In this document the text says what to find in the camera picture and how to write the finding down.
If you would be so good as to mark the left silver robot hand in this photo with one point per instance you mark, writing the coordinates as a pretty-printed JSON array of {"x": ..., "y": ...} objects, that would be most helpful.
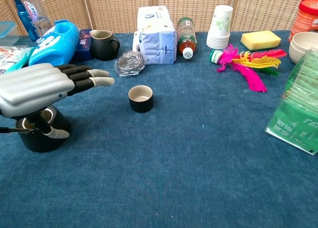
[{"x": 32, "y": 86}]

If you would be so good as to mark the black ceramic teapot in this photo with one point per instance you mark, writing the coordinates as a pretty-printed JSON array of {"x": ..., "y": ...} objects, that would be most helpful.
[{"x": 39, "y": 143}]

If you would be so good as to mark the teal white snack bag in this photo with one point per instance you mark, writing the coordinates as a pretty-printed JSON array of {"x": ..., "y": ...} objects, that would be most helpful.
[{"x": 11, "y": 57}]

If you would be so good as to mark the blue detergent bottle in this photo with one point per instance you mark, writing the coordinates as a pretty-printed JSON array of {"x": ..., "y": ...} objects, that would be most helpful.
[{"x": 57, "y": 49}]

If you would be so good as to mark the clear container with teal lid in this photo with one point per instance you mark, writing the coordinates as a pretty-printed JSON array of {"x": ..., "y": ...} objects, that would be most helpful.
[{"x": 8, "y": 31}]

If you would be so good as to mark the blue plastic bottle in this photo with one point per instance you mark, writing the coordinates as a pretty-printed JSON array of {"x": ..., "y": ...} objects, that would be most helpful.
[{"x": 24, "y": 20}]

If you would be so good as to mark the dark blue carton box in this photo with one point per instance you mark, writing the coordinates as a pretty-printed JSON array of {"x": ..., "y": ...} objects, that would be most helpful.
[{"x": 84, "y": 45}]

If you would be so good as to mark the clear plastic water bottle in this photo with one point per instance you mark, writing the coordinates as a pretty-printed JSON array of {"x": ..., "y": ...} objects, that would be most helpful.
[{"x": 34, "y": 12}]

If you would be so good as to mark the steel wool scrubber in wrap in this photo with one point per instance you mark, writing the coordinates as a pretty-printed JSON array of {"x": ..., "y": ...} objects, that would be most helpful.
[{"x": 130, "y": 61}]

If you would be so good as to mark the black ceramic teacup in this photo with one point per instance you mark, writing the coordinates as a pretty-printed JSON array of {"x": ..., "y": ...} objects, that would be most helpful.
[{"x": 140, "y": 105}]

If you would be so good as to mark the rattan folding screen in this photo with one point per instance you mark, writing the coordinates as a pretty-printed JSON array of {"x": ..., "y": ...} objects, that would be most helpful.
[{"x": 116, "y": 9}]

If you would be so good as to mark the white blue tissue pack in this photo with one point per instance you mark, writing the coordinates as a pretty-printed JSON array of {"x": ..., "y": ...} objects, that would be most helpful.
[{"x": 156, "y": 39}]

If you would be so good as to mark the blue tablecloth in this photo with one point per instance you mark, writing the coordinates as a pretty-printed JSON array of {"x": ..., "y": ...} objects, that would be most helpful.
[{"x": 159, "y": 168}]

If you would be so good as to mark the brown tea plastic bottle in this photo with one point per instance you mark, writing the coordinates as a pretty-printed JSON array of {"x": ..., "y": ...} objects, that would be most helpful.
[{"x": 186, "y": 34}]

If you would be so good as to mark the stack of white paper cups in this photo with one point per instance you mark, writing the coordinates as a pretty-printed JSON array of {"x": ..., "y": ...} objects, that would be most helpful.
[{"x": 221, "y": 26}]

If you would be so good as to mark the colourful feather shuttlecock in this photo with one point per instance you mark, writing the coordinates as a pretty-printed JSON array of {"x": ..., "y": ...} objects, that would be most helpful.
[{"x": 248, "y": 74}]

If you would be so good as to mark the yellow green sponge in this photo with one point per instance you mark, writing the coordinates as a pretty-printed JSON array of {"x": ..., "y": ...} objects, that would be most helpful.
[{"x": 261, "y": 39}]

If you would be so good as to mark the beige bowl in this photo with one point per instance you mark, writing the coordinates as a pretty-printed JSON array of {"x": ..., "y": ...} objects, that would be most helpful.
[
  {"x": 304, "y": 43},
  {"x": 295, "y": 55}
]

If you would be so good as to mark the green tea bag packets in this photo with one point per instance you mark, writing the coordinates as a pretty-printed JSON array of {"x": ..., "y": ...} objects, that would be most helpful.
[{"x": 295, "y": 118}]

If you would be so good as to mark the orange canister with red lid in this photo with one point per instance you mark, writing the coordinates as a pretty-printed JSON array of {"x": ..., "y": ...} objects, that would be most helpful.
[{"x": 304, "y": 19}]

